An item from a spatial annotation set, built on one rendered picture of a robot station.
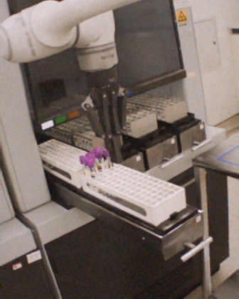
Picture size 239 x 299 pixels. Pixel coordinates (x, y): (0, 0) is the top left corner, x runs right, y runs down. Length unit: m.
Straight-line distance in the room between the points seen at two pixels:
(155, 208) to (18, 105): 0.50
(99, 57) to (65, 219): 0.52
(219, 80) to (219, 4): 0.65
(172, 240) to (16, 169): 0.52
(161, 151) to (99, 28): 0.61
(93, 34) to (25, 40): 0.18
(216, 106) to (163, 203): 2.62
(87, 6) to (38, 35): 0.12
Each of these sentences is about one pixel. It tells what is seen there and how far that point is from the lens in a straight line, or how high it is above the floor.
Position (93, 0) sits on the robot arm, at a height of 1.32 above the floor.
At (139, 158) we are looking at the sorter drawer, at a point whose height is 0.79.
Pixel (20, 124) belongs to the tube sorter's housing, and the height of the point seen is 1.00.
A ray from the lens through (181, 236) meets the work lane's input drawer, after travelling 0.96.
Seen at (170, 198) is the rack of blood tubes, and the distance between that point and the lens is 0.95.
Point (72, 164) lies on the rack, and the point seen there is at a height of 0.86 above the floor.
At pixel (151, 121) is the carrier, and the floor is 0.86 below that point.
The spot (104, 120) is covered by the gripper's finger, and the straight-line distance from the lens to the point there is 1.00.
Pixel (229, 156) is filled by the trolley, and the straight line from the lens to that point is 1.21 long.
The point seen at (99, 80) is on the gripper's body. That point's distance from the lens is 0.96.
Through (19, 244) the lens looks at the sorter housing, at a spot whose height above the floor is 0.70.
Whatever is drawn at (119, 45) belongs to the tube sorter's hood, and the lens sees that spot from 1.35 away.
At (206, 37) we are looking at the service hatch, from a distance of 3.36.
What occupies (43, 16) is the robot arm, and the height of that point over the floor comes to 1.30.
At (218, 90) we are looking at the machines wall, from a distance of 3.51.
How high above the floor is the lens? 1.33
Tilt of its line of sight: 21 degrees down
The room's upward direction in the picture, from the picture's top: 10 degrees counter-clockwise
